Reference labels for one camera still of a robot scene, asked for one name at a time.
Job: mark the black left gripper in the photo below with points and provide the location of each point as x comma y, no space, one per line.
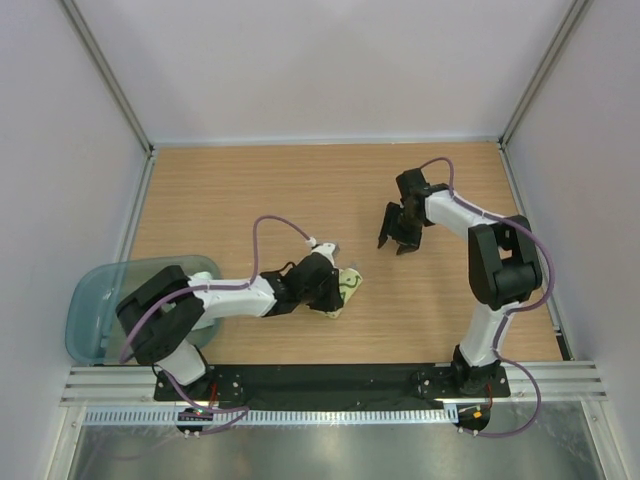
331,301

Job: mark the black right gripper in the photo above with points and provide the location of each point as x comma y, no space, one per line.
408,242

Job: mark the green frog pattern towel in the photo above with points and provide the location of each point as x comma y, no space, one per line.
349,281

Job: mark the light mint green towel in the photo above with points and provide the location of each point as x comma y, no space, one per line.
207,319

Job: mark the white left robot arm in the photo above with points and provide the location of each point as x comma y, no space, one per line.
158,317

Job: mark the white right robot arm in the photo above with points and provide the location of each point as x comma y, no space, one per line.
503,269

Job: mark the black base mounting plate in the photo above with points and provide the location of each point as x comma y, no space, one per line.
335,388

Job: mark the clear blue plastic bin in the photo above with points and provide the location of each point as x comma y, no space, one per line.
93,334

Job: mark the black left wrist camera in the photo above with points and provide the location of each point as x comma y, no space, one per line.
320,260

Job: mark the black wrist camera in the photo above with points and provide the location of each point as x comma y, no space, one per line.
412,183
320,260

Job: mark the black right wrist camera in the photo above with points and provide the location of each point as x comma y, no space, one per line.
412,183

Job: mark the white slotted cable duct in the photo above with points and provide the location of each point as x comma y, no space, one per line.
182,416

